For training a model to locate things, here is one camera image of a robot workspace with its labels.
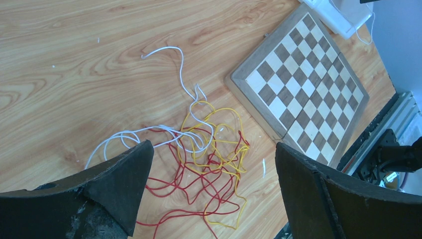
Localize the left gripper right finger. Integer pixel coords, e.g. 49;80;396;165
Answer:
275;142;422;239

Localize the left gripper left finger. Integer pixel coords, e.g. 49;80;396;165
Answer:
0;140;154;239

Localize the red thin cable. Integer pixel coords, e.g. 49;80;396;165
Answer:
135;126;250;239

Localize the yellow thin cable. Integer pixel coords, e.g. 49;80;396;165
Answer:
177;100;250;231

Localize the white thin cable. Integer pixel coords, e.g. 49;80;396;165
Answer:
329;0;377;46
84;46;215;170

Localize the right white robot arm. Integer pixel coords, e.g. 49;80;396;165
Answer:
352;129;422;185

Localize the wooden chessboard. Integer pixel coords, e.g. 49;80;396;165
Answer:
225;3;369;167

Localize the white three-compartment tray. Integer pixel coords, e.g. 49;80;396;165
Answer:
300;0;374;39

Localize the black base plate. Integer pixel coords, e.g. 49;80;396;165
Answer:
336;92;401;172

